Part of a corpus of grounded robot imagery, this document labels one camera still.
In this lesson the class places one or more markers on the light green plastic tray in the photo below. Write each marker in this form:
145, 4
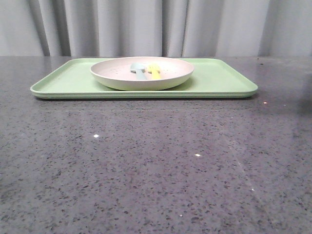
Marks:
211, 78

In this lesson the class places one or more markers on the beige speckled plate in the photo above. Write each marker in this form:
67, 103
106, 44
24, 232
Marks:
115, 73

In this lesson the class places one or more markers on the light blue plastic spoon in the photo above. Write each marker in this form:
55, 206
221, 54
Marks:
138, 69

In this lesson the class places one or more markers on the grey pleated curtain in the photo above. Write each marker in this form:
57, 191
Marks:
169, 28

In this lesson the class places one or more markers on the yellow plastic fork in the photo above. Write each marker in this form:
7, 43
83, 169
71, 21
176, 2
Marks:
154, 70

